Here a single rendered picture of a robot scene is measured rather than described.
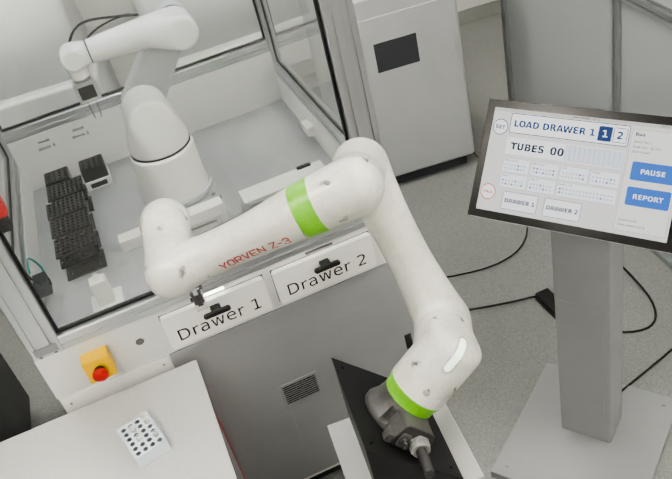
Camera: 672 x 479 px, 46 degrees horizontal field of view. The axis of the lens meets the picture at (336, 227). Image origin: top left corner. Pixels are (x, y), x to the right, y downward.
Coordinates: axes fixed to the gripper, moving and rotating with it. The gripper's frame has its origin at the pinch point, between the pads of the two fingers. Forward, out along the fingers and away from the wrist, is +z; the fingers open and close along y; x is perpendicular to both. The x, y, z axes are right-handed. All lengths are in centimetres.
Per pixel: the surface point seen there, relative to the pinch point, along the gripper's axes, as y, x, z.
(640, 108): -39, 177, 54
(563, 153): 12, 96, -19
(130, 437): 22.1, -27.6, 10.8
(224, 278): -5.4, 8.1, 3.0
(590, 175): 21, 98, -18
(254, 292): -1.6, 14.1, 8.9
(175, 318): -2.2, -7.5, 6.9
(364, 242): -2.2, 46.9, 7.6
